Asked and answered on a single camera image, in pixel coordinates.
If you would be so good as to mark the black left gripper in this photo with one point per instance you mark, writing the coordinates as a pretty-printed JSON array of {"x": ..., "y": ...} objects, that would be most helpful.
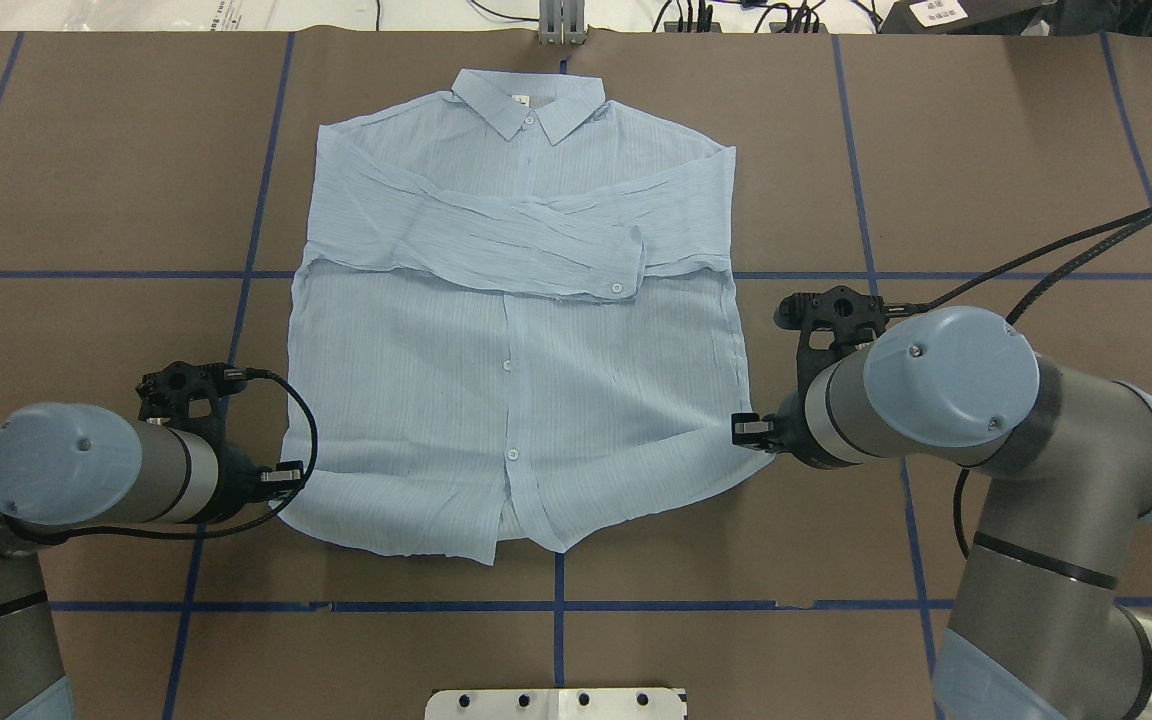
[{"x": 239, "y": 470}]

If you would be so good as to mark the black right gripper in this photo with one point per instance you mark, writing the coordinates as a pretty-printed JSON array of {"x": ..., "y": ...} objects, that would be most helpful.
[{"x": 789, "y": 420}]

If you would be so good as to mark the light blue button shirt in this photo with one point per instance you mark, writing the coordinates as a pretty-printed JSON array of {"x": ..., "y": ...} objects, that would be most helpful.
[{"x": 515, "y": 319}]

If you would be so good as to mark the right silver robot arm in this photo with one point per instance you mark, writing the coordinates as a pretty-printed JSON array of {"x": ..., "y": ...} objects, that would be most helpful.
[{"x": 1036, "y": 631}]

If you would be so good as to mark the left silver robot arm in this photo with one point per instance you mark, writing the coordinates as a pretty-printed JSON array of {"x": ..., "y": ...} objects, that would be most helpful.
[{"x": 73, "y": 471}]

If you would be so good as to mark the black label box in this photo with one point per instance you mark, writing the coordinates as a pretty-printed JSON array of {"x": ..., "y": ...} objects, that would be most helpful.
[{"x": 960, "y": 17}]

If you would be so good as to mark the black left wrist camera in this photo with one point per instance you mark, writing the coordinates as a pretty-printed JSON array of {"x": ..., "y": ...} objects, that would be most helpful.
[{"x": 188, "y": 396}]

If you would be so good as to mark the white camera column base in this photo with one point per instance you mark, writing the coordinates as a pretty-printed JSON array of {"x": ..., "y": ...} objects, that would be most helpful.
[{"x": 560, "y": 703}]

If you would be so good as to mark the grey aluminium frame post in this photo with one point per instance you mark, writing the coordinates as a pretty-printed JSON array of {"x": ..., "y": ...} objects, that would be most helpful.
[{"x": 562, "y": 22}]

